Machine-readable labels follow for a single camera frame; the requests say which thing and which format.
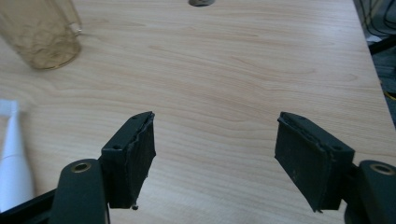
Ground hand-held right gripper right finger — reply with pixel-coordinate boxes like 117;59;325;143
274;111;357;214

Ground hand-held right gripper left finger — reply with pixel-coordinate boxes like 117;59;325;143
100;110;157;210

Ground white electric toothbrush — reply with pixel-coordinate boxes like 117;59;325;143
0;98;35;213

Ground amber transparent cup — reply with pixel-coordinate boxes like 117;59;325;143
0;0;83;71

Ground black metal stand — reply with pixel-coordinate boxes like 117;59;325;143
368;35;396;56

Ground grey round table grommet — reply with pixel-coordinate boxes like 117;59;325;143
188;0;217;7

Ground black cables beside table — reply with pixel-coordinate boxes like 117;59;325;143
358;0;396;36

